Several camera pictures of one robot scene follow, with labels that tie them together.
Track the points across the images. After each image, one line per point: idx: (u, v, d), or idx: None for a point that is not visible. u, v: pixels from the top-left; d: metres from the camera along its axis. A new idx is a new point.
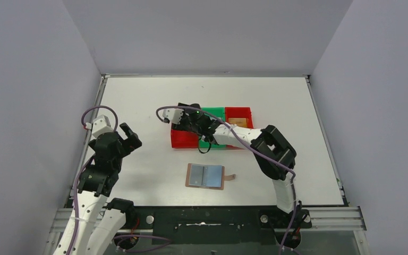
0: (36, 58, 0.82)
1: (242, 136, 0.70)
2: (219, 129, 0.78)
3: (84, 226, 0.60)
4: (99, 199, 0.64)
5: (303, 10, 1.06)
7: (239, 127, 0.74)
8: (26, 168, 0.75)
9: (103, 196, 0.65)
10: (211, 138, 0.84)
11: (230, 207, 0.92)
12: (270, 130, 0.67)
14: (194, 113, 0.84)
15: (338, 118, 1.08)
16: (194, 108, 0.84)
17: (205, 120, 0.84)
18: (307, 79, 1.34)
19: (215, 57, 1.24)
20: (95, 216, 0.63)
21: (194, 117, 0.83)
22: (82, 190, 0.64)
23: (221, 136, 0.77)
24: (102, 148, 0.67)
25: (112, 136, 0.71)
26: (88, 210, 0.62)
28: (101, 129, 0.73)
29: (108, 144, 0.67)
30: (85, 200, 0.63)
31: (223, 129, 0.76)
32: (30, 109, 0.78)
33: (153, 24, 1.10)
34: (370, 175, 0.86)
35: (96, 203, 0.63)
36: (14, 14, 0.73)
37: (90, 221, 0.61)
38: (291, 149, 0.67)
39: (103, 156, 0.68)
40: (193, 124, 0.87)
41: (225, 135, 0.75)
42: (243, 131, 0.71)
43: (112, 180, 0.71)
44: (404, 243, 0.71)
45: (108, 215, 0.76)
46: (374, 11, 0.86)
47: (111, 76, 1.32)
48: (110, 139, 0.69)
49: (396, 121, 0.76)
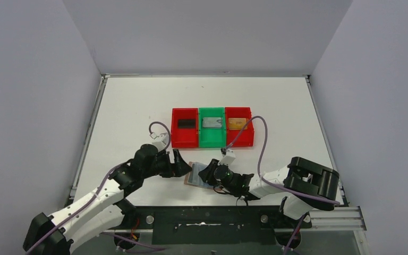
0: (35, 57, 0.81)
1: (274, 179, 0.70)
2: (252, 183, 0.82)
3: (94, 206, 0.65)
4: (119, 193, 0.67)
5: (303, 10, 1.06)
7: (270, 172, 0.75)
8: (25, 167, 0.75)
9: (122, 193, 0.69)
10: (252, 196, 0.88)
11: (230, 206, 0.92)
12: (295, 162, 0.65)
14: (227, 177, 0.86)
15: (338, 118, 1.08)
16: (224, 170, 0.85)
17: (237, 179, 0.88)
18: (307, 79, 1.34)
19: (215, 56, 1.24)
20: (108, 202, 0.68)
21: (227, 178, 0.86)
22: (111, 178, 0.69)
23: (257, 189, 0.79)
24: (141, 156, 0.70)
25: (154, 150, 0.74)
26: (107, 195, 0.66)
28: (155, 142, 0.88)
29: (146, 156, 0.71)
30: (109, 186, 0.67)
31: (256, 181, 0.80)
32: (30, 108, 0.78)
33: (153, 23, 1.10)
34: (371, 175, 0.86)
35: (116, 194, 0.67)
36: (14, 13, 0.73)
37: (102, 205, 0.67)
38: (330, 171, 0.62)
39: (137, 164, 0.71)
40: (224, 186, 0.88)
41: (258, 186, 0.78)
42: (273, 175, 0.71)
43: (136, 187, 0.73)
44: (405, 243, 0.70)
45: (108, 210, 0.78)
46: (376, 10, 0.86)
47: (111, 76, 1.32)
48: (151, 152, 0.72)
49: (397, 121, 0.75)
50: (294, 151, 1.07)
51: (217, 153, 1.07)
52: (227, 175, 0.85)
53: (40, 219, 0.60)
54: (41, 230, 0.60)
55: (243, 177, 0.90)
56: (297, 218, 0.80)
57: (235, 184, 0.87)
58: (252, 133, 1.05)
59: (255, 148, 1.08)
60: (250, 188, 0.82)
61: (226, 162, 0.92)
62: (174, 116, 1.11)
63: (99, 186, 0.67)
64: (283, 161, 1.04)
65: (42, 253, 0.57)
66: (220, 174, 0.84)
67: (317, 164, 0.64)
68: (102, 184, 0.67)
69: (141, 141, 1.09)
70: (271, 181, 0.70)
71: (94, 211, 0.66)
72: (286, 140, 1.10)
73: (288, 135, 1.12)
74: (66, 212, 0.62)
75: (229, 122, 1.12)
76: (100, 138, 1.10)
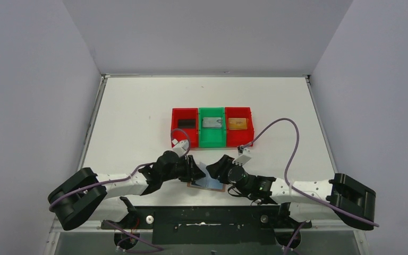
0: (34, 57, 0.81)
1: (311, 193, 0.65)
2: (274, 188, 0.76)
3: (127, 185, 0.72)
4: (142, 187, 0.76)
5: (303, 10, 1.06)
7: (303, 183, 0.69)
8: (25, 168, 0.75)
9: (145, 187, 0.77)
10: (268, 198, 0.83)
11: (230, 207, 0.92)
12: (339, 180, 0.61)
14: (241, 180, 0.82)
15: (338, 119, 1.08)
16: (240, 173, 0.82)
17: (253, 181, 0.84)
18: (307, 79, 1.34)
19: (215, 56, 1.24)
20: (132, 189, 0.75)
21: (242, 180, 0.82)
22: (138, 173, 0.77)
23: (282, 196, 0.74)
24: (162, 162, 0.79)
25: (175, 157, 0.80)
26: (136, 181, 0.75)
28: (175, 148, 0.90)
29: (166, 163, 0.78)
30: (139, 176, 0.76)
31: (281, 188, 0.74)
32: (30, 109, 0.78)
33: (153, 24, 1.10)
34: (371, 175, 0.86)
35: (142, 185, 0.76)
36: (14, 13, 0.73)
37: (130, 188, 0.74)
38: (372, 193, 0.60)
39: (158, 168, 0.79)
40: (239, 187, 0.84)
41: (285, 194, 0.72)
42: (309, 187, 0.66)
43: (154, 189, 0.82)
44: (403, 243, 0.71)
45: (117, 200, 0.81)
46: (375, 10, 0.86)
47: (111, 76, 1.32)
48: (171, 159, 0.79)
49: (398, 120, 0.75)
50: (295, 151, 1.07)
51: (217, 153, 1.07)
52: (243, 177, 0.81)
53: (86, 172, 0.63)
54: (81, 183, 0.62)
55: (261, 178, 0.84)
56: (300, 221, 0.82)
57: (250, 187, 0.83)
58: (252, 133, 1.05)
59: (255, 148, 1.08)
60: (271, 194, 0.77)
61: (242, 161, 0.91)
62: (173, 116, 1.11)
63: (133, 171, 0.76)
64: (283, 161, 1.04)
65: (67, 206, 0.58)
66: (235, 176, 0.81)
67: (360, 184, 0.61)
68: (134, 171, 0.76)
69: (141, 141, 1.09)
70: (309, 195, 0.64)
71: (123, 189, 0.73)
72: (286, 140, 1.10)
73: (288, 135, 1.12)
74: (105, 177, 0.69)
75: (229, 122, 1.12)
76: (100, 138, 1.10)
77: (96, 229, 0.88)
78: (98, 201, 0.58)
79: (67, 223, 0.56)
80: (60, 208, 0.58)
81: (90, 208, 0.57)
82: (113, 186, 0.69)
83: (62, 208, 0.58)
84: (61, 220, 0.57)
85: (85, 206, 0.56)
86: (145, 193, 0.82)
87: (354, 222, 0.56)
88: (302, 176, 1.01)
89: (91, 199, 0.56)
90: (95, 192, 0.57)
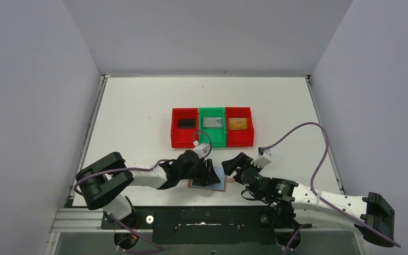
0: (34, 57, 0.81)
1: (342, 207, 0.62)
2: (298, 195, 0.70)
3: (149, 176, 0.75)
4: (160, 182, 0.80)
5: (303, 10, 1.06)
7: (333, 195, 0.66)
8: (25, 167, 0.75)
9: (164, 182, 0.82)
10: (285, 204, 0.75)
11: (230, 207, 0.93)
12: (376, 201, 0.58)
14: (256, 183, 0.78)
15: (338, 119, 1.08)
16: (254, 176, 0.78)
17: (266, 184, 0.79)
18: (307, 79, 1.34)
19: (215, 57, 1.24)
20: (152, 182, 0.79)
21: (256, 183, 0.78)
22: (159, 167, 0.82)
23: (304, 205, 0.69)
24: (183, 160, 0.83)
25: (196, 156, 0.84)
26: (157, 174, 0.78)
28: (196, 150, 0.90)
29: (187, 161, 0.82)
30: (160, 170, 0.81)
31: (306, 196, 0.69)
32: (29, 108, 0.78)
33: (153, 24, 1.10)
34: (371, 175, 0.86)
35: (161, 180, 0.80)
36: (14, 13, 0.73)
37: (151, 179, 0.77)
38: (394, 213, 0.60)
39: (178, 165, 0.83)
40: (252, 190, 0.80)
41: (311, 204, 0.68)
42: (341, 201, 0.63)
43: (171, 185, 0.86)
44: (401, 243, 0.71)
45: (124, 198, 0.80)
46: (376, 10, 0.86)
47: (111, 76, 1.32)
48: (193, 158, 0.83)
49: (398, 121, 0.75)
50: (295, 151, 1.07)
51: (217, 153, 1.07)
52: (256, 180, 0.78)
53: (116, 155, 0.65)
54: (109, 166, 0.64)
55: (277, 183, 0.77)
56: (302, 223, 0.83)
57: (264, 190, 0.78)
58: (252, 133, 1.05)
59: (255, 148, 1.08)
60: (293, 201, 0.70)
61: (261, 163, 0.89)
62: (174, 116, 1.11)
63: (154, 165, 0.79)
64: (283, 161, 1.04)
65: (93, 186, 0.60)
66: (248, 178, 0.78)
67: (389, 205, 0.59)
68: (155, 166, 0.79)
69: (142, 141, 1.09)
70: (341, 210, 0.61)
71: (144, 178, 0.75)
72: (286, 140, 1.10)
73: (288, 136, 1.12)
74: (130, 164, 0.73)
75: (229, 122, 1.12)
76: (100, 138, 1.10)
77: (96, 229, 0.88)
78: (124, 185, 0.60)
79: (92, 202, 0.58)
80: (85, 187, 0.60)
81: (116, 190, 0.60)
82: (137, 173, 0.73)
83: (87, 187, 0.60)
84: (86, 198, 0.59)
85: (113, 187, 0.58)
86: (162, 188, 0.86)
87: (383, 239, 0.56)
88: (302, 176, 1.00)
89: (120, 182, 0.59)
90: (124, 177, 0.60)
